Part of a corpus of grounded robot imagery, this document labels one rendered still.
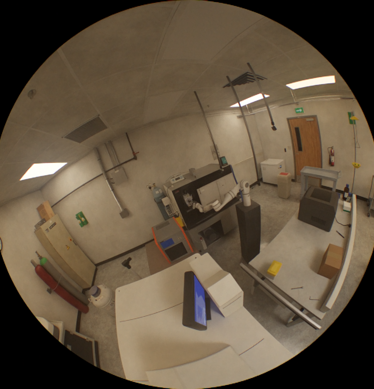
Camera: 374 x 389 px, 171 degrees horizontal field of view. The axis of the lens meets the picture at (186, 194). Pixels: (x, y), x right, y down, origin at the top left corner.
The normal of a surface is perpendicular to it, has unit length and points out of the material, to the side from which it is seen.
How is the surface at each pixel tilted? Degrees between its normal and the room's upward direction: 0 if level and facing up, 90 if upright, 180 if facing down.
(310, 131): 90
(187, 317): 0
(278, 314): 0
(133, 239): 90
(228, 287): 39
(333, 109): 90
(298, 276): 0
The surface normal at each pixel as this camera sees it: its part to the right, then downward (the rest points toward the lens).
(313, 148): -0.87, 0.42
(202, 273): -0.32, -0.88
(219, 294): 0.00, -0.55
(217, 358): 0.32, -0.94
